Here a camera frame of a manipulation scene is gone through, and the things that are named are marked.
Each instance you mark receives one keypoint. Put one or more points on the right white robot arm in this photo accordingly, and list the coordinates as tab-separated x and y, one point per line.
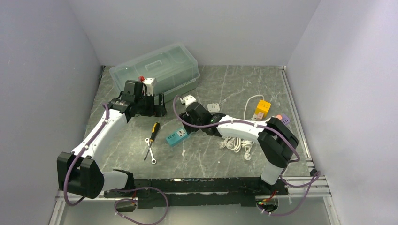
277	142

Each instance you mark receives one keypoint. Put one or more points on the clear plastic storage box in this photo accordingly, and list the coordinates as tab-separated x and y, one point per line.
174	68

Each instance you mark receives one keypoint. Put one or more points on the purple power strip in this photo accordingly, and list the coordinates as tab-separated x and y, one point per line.
283	118

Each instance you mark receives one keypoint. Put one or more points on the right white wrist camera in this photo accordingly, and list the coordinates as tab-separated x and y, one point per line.
188	100

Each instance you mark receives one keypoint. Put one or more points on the aluminium frame rail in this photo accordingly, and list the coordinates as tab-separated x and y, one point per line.
314	185

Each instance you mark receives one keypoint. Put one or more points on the white power strip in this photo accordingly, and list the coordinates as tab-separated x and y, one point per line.
258	117

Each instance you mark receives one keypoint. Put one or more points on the white plug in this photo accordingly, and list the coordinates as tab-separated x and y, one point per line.
213	107

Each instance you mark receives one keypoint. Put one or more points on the teal power strip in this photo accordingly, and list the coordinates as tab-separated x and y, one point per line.
178	136

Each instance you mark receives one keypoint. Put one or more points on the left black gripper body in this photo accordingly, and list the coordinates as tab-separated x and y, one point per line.
152	105

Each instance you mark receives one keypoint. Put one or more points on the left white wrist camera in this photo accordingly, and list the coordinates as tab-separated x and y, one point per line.
149	85

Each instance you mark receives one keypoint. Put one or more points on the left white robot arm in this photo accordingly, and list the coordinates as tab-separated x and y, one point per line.
93	146

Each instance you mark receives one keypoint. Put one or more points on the silver combination wrench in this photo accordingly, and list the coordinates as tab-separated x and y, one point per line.
150	152

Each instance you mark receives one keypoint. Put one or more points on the yellow cube socket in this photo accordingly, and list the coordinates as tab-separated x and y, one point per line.
262	108

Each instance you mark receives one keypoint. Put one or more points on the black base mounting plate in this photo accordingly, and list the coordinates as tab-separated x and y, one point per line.
243	191

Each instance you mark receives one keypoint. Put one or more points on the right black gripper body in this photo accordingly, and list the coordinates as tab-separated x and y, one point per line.
193	109

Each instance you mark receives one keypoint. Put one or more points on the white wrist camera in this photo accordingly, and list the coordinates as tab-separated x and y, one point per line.
149	85
188	100

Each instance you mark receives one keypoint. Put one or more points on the yellow black screwdriver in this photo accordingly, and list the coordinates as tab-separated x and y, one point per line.
154	131

